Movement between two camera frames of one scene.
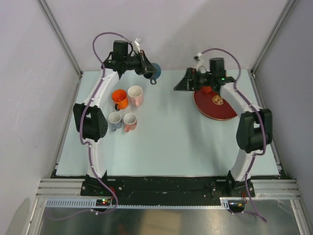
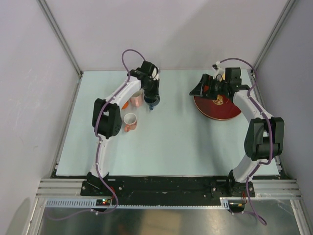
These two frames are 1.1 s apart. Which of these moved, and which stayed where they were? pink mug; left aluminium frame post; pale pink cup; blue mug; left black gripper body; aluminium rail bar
Moved: left black gripper body; blue mug
Stayed: pink mug; pale pink cup; aluminium rail bar; left aluminium frame post
